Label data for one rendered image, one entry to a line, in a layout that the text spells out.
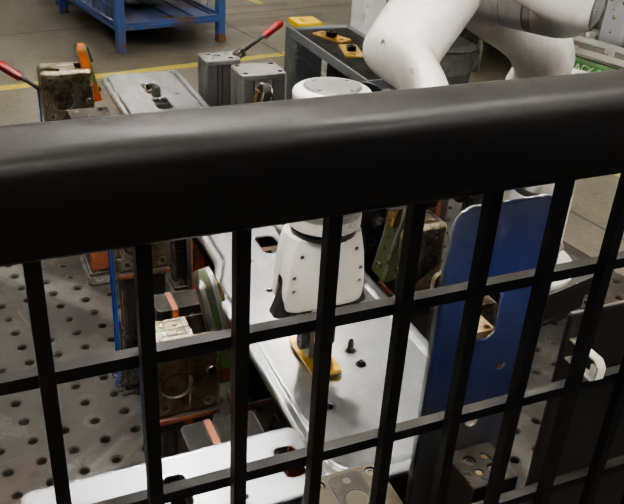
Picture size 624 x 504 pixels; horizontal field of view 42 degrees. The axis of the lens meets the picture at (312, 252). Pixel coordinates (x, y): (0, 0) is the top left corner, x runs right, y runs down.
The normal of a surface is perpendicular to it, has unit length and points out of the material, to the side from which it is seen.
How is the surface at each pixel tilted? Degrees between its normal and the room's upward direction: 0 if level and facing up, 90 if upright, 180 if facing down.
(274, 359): 0
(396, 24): 33
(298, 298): 93
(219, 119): 0
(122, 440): 0
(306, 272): 90
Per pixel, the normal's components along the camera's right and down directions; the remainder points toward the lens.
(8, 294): 0.06, -0.87
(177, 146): 0.32, -0.28
